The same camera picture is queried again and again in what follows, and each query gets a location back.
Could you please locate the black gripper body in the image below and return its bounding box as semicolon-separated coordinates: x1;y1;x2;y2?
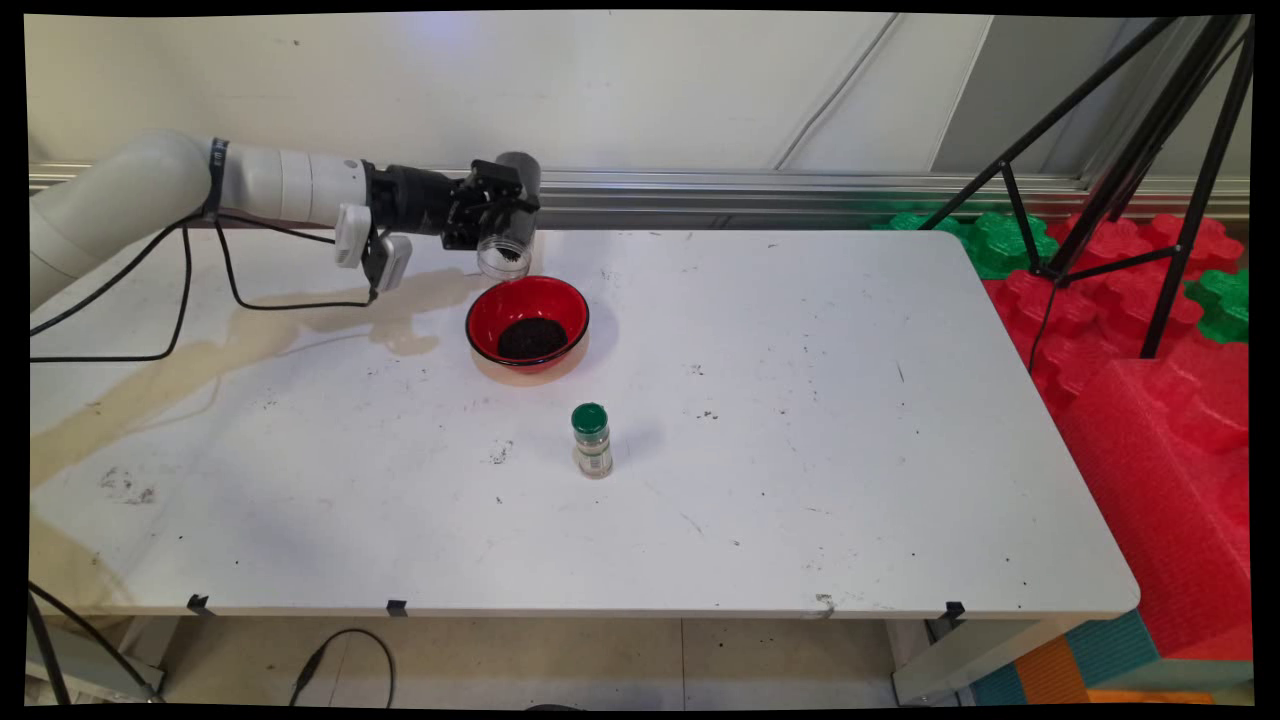
364;163;463;239

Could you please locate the red bowl with black rim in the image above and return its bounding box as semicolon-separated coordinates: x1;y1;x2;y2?
465;275;591;376

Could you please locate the black seeds pile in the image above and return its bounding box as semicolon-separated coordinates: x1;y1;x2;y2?
497;318;569;361

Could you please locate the spice bottle with green cap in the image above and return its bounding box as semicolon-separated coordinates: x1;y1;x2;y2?
571;402;614;480

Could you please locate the green foam block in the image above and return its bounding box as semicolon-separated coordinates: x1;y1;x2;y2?
1184;267;1252;345
873;209;967;237
963;211;1060;282

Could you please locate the red foam tile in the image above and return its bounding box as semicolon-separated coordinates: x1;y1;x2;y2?
984;267;1201;421
1050;212;1247;293

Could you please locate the grey table leg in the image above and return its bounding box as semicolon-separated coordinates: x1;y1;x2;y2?
889;615;1087;707

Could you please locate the black tripod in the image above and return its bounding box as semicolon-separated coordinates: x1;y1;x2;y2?
918;15;1256;361

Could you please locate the orange foam mat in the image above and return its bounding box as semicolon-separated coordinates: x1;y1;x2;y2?
1014;634;1092;707
1085;687;1217;707

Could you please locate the teal foam mat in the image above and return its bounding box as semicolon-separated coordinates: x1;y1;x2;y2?
971;609;1162;707

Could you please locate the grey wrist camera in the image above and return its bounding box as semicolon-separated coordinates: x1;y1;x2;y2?
334;204;414;294

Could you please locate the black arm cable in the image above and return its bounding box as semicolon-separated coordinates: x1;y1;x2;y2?
30;210;196;363
214;215;381;311

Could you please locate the black strap on arm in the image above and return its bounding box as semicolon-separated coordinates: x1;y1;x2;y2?
204;137;232;217

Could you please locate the aluminium rail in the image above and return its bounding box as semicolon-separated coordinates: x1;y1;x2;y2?
30;163;1251;229

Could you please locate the white wall cable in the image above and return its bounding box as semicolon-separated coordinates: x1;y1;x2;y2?
772;14;901;171

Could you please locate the black floor cable with plug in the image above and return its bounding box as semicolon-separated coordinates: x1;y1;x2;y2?
289;628;397;708

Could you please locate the black cable with metal connector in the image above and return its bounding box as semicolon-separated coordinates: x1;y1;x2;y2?
28;581;167;702

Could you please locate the thin black tripod cable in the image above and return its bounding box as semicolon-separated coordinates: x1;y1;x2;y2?
1028;265;1063;373

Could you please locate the black cable under table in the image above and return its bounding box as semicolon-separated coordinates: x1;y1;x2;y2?
28;590;73;706

